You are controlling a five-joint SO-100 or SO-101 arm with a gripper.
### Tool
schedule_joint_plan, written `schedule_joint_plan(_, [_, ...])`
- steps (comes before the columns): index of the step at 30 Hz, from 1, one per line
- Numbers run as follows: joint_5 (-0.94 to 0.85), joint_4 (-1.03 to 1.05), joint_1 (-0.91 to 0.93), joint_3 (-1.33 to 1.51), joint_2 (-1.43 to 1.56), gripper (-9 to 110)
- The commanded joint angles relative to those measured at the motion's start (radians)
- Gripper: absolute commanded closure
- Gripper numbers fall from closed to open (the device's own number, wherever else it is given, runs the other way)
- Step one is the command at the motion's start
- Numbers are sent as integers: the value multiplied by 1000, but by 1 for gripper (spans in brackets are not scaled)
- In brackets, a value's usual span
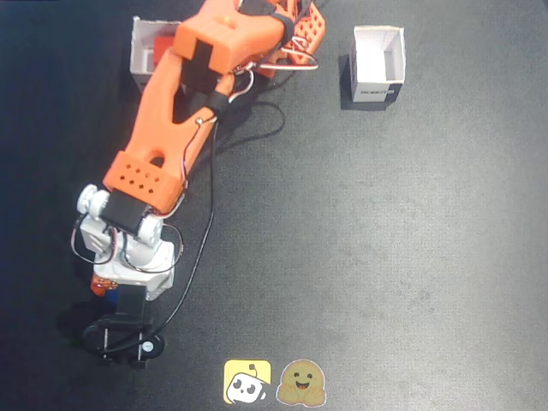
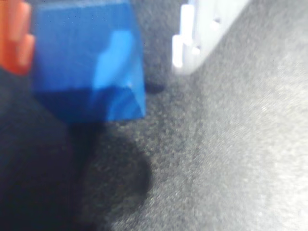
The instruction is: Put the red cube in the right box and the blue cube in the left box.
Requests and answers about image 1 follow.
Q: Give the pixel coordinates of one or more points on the white cardboard box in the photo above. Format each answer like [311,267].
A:
[377,60]
[141,47]

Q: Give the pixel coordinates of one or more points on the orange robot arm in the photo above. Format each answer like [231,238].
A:
[158,115]

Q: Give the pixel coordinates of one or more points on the small orange circuit board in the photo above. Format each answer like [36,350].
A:
[101,286]

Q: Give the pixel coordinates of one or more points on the yellow robot sticker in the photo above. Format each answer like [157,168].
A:
[247,381]

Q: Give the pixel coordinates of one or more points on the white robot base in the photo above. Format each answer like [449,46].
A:
[158,282]

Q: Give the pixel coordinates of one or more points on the black table clamp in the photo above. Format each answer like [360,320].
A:
[124,329]

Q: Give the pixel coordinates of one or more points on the hugging face emoji sticker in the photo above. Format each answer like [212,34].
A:
[301,382]

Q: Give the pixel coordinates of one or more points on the red cube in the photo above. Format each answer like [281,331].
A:
[164,47]

